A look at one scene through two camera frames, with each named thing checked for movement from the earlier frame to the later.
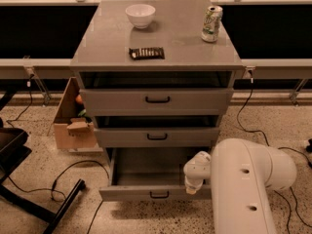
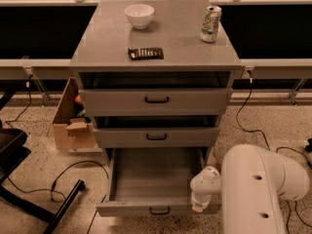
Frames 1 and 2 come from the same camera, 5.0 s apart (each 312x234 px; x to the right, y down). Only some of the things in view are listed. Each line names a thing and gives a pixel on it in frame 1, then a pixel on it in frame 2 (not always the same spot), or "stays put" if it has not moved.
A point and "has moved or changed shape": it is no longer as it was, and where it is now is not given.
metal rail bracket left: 31,70 stays put
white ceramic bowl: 140,15 stays put
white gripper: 194,171 -> 200,188
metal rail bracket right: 296,91 stays put
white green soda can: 211,23 stays put
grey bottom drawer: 150,174 has moved or changed shape
